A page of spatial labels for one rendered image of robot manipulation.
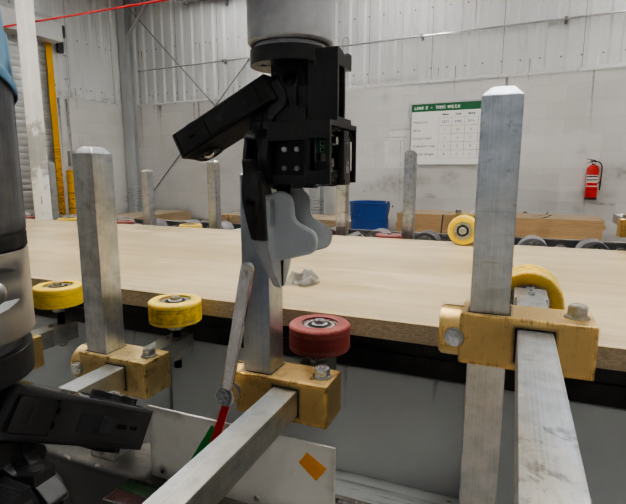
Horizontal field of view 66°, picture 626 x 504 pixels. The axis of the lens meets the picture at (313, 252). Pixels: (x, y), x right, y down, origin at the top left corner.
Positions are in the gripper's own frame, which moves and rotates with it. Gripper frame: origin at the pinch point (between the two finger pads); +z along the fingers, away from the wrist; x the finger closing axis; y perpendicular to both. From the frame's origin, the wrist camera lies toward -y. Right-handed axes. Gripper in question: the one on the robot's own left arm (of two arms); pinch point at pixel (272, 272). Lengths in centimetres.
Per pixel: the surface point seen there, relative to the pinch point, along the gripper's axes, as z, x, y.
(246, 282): 1.1, -0.4, -2.7
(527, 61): -158, 719, 26
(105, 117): -114, 719, -743
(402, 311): 10.5, 27.1, 7.1
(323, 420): 17.4, 5.4, 3.3
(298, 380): 13.5, 5.9, 0.0
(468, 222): 4, 96, 10
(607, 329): 10.5, 29.2, 33.3
